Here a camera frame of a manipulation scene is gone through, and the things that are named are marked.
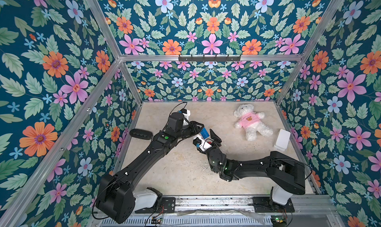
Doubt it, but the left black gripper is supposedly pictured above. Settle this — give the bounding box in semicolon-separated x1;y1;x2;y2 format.
173;121;204;141

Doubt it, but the blue lego brick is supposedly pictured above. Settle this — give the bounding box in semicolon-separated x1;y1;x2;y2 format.
200;128;210;140

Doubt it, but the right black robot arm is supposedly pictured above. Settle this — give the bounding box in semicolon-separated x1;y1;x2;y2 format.
193;129;308;206

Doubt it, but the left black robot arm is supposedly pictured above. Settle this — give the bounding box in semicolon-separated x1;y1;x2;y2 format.
94;112;204;224

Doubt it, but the white teddy bear pink shirt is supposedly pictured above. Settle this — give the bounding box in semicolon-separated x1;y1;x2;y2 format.
233;104;273;141

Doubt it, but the black oval case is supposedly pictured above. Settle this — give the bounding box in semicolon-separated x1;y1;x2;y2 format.
130;128;153;140

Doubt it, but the white rectangular box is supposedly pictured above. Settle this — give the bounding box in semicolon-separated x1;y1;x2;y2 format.
274;129;291;151

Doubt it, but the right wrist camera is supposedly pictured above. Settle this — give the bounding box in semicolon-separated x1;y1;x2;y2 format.
192;135;212;153

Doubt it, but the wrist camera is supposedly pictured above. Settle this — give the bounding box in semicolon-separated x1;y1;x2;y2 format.
178;108;191;126
192;135;212;153

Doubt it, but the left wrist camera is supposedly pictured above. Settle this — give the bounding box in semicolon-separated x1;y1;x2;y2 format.
178;108;191;126

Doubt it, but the black hook rail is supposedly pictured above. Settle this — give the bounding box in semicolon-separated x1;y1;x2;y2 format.
178;55;242;63

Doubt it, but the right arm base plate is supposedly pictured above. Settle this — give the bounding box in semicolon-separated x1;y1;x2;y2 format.
252;196;295;213

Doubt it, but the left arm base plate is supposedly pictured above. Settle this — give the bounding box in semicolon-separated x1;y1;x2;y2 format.
133;187;176;214

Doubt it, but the aluminium front rail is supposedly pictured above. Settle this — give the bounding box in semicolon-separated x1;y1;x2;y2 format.
121;194;345;227

